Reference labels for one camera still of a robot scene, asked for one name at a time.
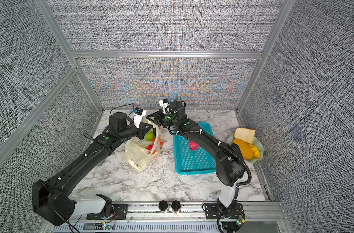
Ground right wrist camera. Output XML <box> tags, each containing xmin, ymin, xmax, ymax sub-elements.
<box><xmin>159</xmin><ymin>99</ymin><xmax>171</xmax><ymax>114</ymax></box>

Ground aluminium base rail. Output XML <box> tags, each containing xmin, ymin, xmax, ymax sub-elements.
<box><xmin>40</xmin><ymin>201</ymin><xmax>293</xmax><ymax>233</ymax></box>

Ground yellow fruit pieces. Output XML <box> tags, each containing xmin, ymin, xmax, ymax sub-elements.
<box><xmin>248</xmin><ymin>144</ymin><xmax>261</xmax><ymax>159</ymax></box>

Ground yellowish printed plastic bag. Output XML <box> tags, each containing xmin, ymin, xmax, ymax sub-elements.
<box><xmin>125</xmin><ymin>120</ymin><xmax>164</xmax><ymax>171</ymax></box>

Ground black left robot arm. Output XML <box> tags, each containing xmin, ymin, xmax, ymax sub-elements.
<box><xmin>32</xmin><ymin>108</ymin><xmax>153</xmax><ymax>226</ymax></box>

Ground black knob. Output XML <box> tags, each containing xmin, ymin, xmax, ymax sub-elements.
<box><xmin>171</xmin><ymin>200</ymin><xmax>182</xmax><ymax>215</ymax></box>
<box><xmin>158</xmin><ymin>200</ymin><xmax>169</xmax><ymax>214</ymax></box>

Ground red apple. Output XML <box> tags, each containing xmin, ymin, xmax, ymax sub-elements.
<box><xmin>188</xmin><ymin>141</ymin><xmax>199</xmax><ymax>151</ymax></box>

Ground bread slice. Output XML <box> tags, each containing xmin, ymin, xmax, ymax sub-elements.
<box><xmin>234</xmin><ymin>127</ymin><xmax>256</xmax><ymax>144</ymax></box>

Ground right black knob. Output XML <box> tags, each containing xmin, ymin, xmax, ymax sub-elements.
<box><xmin>171</xmin><ymin>200</ymin><xmax>182</xmax><ymax>215</ymax></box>

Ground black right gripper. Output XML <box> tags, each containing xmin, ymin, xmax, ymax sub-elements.
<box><xmin>146</xmin><ymin>110</ymin><xmax>181</xmax><ymax>129</ymax></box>

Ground left black knob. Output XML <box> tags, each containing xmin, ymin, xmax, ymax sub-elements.
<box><xmin>158</xmin><ymin>200</ymin><xmax>169</xmax><ymax>214</ymax></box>

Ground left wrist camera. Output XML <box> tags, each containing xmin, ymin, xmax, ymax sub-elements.
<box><xmin>133</xmin><ymin>107</ymin><xmax>147</xmax><ymax>128</ymax></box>

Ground green circuit board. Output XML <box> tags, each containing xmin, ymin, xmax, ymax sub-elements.
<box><xmin>94</xmin><ymin>222</ymin><xmax>113</xmax><ymax>231</ymax></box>

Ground green apple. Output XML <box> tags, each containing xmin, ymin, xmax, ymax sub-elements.
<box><xmin>144</xmin><ymin>131</ymin><xmax>155</xmax><ymax>142</ymax></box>

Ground light green plate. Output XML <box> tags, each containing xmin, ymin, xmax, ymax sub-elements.
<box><xmin>227</xmin><ymin>136</ymin><xmax>264</xmax><ymax>164</ymax></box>

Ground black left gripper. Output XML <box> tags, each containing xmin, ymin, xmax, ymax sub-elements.
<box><xmin>119</xmin><ymin>122</ymin><xmax>153</xmax><ymax>142</ymax></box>

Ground right circuit board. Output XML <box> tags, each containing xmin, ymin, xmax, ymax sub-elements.
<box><xmin>230</xmin><ymin>215</ymin><xmax>245</xmax><ymax>231</ymax></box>

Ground round orange bun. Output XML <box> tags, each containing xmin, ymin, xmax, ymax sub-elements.
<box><xmin>233</xmin><ymin>139</ymin><xmax>254</xmax><ymax>160</ymax></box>

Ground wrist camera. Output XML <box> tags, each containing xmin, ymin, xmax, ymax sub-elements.
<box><xmin>159</xmin><ymin>99</ymin><xmax>171</xmax><ymax>114</ymax></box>
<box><xmin>133</xmin><ymin>107</ymin><xmax>147</xmax><ymax>128</ymax></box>

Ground teal plastic basket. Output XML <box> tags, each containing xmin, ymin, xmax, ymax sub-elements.
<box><xmin>173</xmin><ymin>136</ymin><xmax>216</xmax><ymax>175</ymax></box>

